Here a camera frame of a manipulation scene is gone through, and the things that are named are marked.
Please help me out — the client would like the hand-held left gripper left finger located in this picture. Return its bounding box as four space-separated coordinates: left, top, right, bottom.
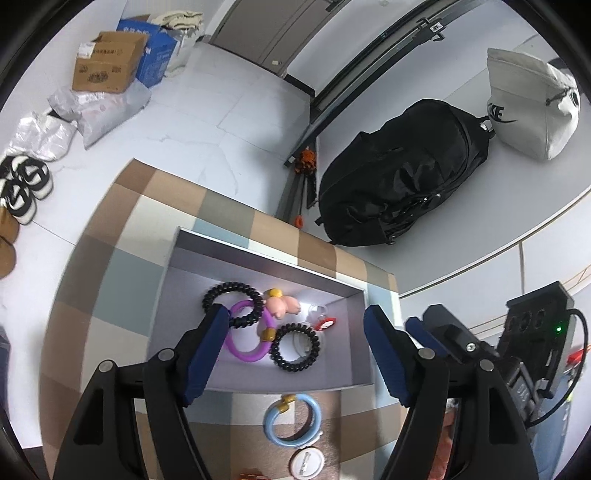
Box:
53 304 230 480

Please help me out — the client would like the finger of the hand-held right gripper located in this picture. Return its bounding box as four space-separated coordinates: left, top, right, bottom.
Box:
405 318 437 356
422 304 504 370

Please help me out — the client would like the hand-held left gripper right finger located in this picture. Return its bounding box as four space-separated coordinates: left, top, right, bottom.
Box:
363 305 541 480

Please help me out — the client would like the purple ring bracelet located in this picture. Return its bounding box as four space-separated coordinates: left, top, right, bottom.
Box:
224 299 274 364

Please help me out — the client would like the grey cardboard box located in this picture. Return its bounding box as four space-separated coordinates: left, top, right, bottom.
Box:
147 226 375 393

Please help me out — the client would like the black spiral hair tie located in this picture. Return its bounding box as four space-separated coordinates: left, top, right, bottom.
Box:
202 282 267 329
269 323 321 372

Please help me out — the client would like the clear ring with red charm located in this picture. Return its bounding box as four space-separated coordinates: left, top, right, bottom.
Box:
307 302 337 333

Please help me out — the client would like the pink pig charm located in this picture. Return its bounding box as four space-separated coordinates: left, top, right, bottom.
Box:
263 288 302 320

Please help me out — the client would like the blue ring bracelet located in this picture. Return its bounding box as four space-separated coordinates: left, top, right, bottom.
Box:
263 392 322 448

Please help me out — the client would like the white round badge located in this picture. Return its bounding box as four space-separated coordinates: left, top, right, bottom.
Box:
289 446 326 480

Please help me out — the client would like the checked tablecloth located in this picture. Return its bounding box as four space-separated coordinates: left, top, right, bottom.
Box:
39 158 444 480

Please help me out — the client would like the black backpack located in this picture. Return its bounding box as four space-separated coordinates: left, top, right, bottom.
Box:
316 98 495 247

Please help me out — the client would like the black metal coat rack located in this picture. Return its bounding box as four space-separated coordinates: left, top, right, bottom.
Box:
276 0 481 222

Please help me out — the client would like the brown slipper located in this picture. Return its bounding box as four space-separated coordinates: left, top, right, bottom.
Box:
0 205 21 245
0 235 17 279

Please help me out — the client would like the black white slipper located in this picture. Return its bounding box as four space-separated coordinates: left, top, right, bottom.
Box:
0 178 40 226
0 154 52 197

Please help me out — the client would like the grey plastic mailer bag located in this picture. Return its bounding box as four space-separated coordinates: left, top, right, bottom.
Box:
48 80 153 148

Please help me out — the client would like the silver plastic mailer bag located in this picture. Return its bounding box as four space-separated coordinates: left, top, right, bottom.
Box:
4 112 78 162

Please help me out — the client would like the blue cardboard box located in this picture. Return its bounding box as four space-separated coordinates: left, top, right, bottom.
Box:
117 16 181 88

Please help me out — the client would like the brown cardboard box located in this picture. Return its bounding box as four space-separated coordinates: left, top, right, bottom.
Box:
71 31 151 94

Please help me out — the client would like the white woven sack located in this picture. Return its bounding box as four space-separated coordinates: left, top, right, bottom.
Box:
164 28 201 77

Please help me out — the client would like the grey door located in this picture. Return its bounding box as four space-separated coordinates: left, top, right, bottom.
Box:
210 0 333 77

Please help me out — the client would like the beige cloth bag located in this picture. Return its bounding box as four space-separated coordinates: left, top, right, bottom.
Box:
152 10 204 31

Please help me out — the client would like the black cable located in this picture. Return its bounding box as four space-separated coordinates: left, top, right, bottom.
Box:
526 307 591 428

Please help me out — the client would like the orange black strap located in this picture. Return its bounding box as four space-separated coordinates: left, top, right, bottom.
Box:
295 148 318 175

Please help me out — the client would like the beige drawstring bag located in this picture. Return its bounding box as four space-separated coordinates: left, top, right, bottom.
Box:
485 47 581 161

